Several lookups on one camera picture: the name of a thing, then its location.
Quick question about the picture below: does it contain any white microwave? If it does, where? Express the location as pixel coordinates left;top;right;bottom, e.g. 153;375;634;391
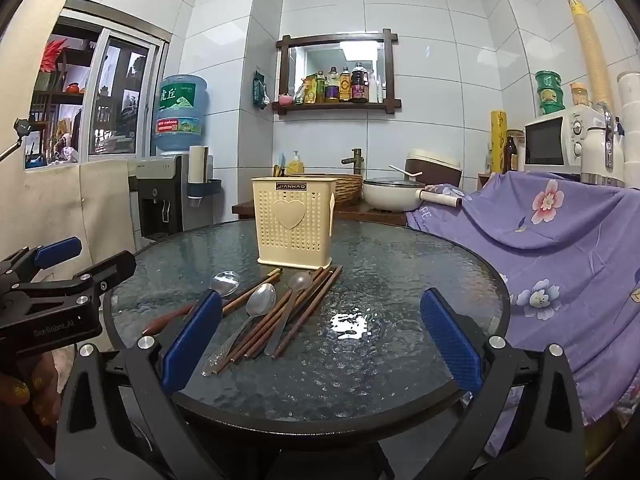
523;105;608;171

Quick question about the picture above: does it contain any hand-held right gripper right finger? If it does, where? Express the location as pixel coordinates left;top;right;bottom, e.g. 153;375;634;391
415;287;586;480

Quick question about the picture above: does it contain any cream perforated utensil holder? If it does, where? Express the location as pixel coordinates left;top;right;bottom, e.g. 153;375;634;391
251;176;336;267

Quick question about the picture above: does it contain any shiny steel spoon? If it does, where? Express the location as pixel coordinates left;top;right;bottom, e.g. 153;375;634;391
209;270;241;297

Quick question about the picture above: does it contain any person's left hand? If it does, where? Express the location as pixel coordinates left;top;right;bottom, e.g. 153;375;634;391
0;349;68;431

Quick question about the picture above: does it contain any woven pattern wash basin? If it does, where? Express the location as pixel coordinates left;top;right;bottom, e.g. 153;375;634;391
332;174;364;206

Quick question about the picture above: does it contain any brown glass bottle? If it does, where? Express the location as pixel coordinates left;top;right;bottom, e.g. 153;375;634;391
505;130;523;173

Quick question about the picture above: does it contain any green tin can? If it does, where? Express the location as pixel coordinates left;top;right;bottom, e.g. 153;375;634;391
535;70;563;92
537;87;566;116

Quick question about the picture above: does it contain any white pan with handle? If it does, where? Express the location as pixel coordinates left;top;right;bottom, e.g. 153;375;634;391
361;176;463;212

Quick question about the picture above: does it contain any glass pan lid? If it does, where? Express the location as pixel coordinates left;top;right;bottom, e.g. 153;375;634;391
364;176;426;193

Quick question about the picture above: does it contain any brown white rice cooker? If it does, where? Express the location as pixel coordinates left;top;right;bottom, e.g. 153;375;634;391
404;149;463;192

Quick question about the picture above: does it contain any bronze faucet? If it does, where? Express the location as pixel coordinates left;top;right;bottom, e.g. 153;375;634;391
341;148;368;177

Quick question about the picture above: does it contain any white paper cup tube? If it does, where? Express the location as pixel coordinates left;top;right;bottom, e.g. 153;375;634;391
187;145;210;183

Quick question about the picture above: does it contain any sliding window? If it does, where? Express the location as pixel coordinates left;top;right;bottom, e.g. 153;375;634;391
22;0;173;171

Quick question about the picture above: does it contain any dark soy sauce bottle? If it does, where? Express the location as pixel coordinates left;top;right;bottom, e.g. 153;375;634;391
350;61;371;103

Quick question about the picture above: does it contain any black clamp on rod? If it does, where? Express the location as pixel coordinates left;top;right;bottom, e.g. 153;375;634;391
0;117;33;163

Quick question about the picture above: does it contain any stack of white cups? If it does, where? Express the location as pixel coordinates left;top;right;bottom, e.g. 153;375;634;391
616;71;640;186

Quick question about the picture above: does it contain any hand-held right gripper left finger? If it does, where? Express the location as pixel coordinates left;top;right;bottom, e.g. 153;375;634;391
55;290;236;480

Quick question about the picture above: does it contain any steel spoon patterned handle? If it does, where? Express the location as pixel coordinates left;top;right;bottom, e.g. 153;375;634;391
201;282;277;377

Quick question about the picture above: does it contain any beige cloth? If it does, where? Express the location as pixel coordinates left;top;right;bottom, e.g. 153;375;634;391
0;157;146;356

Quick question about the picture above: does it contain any bunch of brown chopsticks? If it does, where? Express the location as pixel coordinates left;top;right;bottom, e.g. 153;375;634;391
214;265;344;375

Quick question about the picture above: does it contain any blue water dispenser bottle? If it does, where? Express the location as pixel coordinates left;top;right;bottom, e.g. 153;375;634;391
152;74;208;156

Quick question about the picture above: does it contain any dark wooden framed shelf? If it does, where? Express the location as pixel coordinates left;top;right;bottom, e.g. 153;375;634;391
272;29;402;117

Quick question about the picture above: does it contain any yellow roll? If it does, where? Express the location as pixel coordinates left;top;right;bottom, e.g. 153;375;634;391
490;110;508;176

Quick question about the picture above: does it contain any purple floral cloth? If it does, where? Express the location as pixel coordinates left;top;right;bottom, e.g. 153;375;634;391
406;170;640;456

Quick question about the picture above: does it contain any dark-tipped brown wooden chopstick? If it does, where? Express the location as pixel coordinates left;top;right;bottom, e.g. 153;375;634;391
222;271;284;315
222;268;282;311

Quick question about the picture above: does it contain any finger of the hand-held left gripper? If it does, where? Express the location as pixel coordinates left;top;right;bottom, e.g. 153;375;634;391
74;251;137;306
0;236;83;286

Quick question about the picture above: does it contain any white electric kettle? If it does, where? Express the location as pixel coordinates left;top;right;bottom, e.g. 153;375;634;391
580;105;627;188

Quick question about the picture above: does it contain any matte grey spoon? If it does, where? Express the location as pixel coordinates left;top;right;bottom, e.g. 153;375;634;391
263;271;314;357

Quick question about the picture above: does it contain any purple label bottle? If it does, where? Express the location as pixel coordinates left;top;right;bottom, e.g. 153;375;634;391
325;65;342;103

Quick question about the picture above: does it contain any tall stack of paper cups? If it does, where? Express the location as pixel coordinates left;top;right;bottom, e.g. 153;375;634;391
567;0;616;111

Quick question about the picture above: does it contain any grey water dispenser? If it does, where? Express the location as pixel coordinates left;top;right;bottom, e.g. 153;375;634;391
129;154;213;241

